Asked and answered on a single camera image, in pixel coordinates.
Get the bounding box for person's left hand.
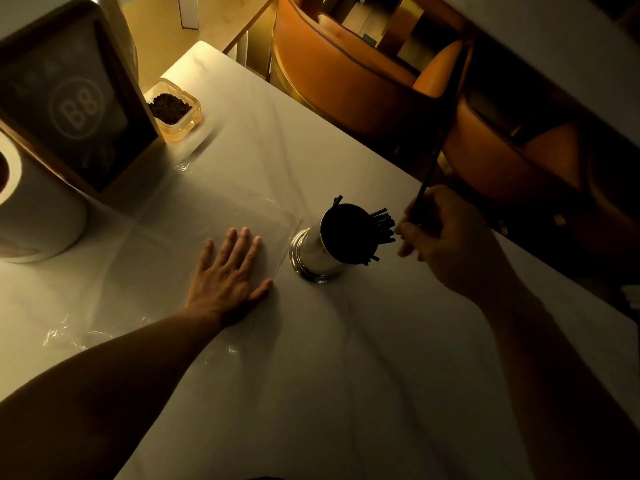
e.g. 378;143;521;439
184;227;274;329

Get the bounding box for person's right hand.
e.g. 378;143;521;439
394;184;508;301

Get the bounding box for clear plastic sheet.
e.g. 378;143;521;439
42;160;302;356

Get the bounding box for single black chopstick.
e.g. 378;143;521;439
411;42;473;223

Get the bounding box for person's right forearm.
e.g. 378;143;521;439
467;265;640;480

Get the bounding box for person's left forearm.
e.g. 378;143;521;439
0;306;237;480

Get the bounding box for bundle of black chopsticks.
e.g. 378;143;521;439
332;195;397;267

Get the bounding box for shiny metal chopstick holder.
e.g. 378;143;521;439
289;203;382;285

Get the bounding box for orange leather chair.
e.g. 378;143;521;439
441;97;640;300
270;0;473;145

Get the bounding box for amber glass ashtray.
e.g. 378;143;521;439
143;78;203;144

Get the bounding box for dark coffee grounds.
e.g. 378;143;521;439
148;93;193;126

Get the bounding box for white cylindrical container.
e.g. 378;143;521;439
0;132;89;264

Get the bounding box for gold metal railing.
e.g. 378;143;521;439
222;0;280;81

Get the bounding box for dark table sign stand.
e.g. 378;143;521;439
0;0;167;196

